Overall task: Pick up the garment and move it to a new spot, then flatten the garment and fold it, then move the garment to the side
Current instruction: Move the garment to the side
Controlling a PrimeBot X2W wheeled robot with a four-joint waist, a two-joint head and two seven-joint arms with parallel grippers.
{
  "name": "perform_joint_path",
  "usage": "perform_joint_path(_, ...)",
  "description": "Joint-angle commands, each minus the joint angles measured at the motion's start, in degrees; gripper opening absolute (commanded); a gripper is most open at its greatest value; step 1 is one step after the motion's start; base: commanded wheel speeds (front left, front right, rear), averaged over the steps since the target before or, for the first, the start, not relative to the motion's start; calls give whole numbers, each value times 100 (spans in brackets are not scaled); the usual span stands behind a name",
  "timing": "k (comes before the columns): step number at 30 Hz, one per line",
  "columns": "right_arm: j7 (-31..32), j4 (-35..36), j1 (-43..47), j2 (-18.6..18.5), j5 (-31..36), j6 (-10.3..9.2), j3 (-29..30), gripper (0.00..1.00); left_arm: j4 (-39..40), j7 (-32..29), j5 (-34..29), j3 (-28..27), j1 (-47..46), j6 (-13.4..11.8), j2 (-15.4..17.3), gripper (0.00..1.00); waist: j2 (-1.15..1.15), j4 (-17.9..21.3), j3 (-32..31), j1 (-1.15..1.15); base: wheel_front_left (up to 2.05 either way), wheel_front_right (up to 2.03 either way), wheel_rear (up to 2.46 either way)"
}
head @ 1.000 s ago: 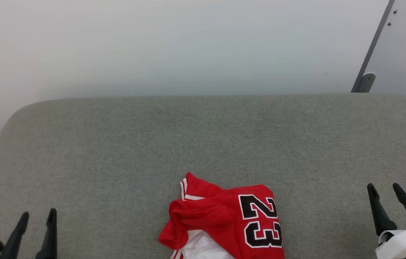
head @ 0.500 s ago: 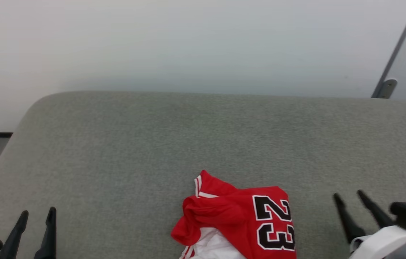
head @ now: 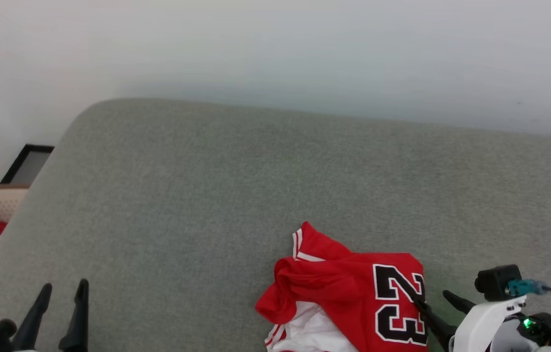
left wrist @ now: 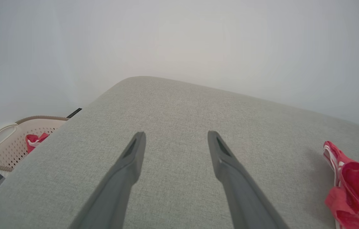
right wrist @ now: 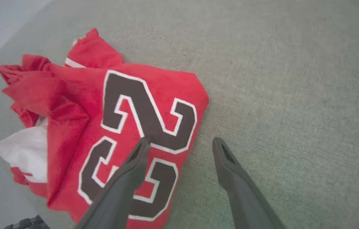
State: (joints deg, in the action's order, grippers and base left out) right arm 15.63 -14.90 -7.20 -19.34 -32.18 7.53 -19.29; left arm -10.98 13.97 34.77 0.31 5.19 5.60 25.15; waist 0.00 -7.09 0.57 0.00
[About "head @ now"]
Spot black framed grey panel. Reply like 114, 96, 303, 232
0, 144, 55, 186

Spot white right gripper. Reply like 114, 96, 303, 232
414, 289, 528, 352

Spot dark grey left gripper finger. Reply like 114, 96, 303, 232
11, 282, 53, 352
58, 278, 90, 352

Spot teal right camera connector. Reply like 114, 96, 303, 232
506, 278, 548, 298

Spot red and white basketball jersey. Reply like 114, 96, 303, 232
254, 221, 428, 352

